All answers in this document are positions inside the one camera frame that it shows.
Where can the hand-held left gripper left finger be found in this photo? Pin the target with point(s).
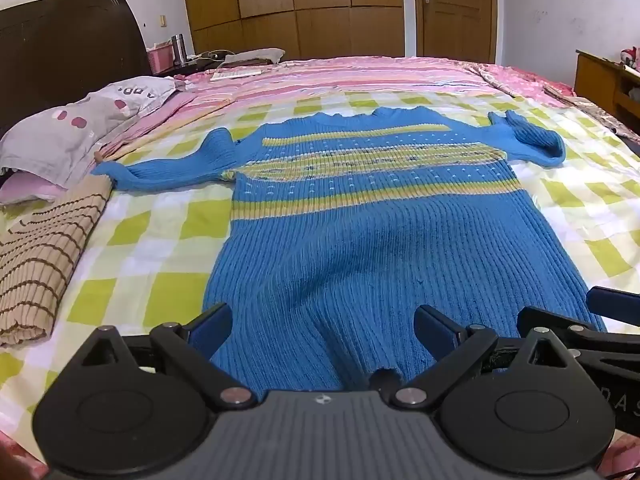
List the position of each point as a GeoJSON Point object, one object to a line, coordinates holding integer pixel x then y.
{"type": "Point", "coordinates": [212, 330]}

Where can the grey cloth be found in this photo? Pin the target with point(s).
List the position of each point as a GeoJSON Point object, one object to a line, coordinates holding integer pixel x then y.
{"type": "Point", "coordinates": [252, 56]}

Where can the tan striped folded cloth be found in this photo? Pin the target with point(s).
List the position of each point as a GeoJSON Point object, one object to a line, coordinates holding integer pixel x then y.
{"type": "Point", "coordinates": [45, 260]}

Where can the pink striped blanket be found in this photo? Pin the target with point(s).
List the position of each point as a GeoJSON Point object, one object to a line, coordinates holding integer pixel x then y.
{"type": "Point", "coordinates": [350, 72]}

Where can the dark wooden headboard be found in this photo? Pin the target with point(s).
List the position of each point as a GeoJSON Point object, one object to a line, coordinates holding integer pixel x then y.
{"type": "Point", "coordinates": [65, 45]}

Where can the wooden door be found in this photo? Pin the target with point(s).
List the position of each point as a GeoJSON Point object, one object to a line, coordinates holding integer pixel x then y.
{"type": "Point", "coordinates": [455, 10]}

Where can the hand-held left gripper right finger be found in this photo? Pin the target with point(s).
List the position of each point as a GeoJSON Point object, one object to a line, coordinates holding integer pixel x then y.
{"type": "Point", "coordinates": [437, 332]}

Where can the grey pillow with pink dots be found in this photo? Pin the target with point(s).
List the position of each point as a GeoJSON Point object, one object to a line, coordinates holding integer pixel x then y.
{"type": "Point", "coordinates": [75, 125]}

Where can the steel thermos bottle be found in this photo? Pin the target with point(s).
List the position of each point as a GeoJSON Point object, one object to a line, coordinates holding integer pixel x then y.
{"type": "Point", "coordinates": [178, 50]}

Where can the pink storage box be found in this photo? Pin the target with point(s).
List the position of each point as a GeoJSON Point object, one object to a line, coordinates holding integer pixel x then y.
{"type": "Point", "coordinates": [161, 59]}

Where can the green checked bed sheet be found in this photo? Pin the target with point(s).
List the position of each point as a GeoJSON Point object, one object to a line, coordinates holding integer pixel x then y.
{"type": "Point", "coordinates": [150, 270]}

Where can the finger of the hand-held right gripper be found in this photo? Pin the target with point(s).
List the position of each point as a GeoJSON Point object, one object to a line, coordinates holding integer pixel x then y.
{"type": "Point", "coordinates": [565, 322]}
{"type": "Point", "coordinates": [615, 302]}

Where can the pink floral quilt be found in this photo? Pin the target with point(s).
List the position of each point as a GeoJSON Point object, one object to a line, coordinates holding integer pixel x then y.
{"type": "Point", "coordinates": [520, 80]}

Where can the wooden wardrobe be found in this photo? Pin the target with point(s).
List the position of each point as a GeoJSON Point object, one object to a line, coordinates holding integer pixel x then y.
{"type": "Point", "coordinates": [290, 5]}

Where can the white paper sheet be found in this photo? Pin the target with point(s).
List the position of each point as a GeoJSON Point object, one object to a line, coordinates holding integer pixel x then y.
{"type": "Point", "coordinates": [235, 74]}

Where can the red and white toy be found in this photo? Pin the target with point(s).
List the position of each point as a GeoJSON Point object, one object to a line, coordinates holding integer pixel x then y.
{"type": "Point", "coordinates": [631, 56]}

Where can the wooden side cabinet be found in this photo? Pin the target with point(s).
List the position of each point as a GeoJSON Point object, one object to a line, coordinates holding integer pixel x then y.
{"type": "Point", "coordinates": [600, 80]}

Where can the blue striped knit sweater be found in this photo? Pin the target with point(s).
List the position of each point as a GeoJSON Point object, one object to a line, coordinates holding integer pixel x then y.
{"type": "Point", "coordinates": [320, 260]}

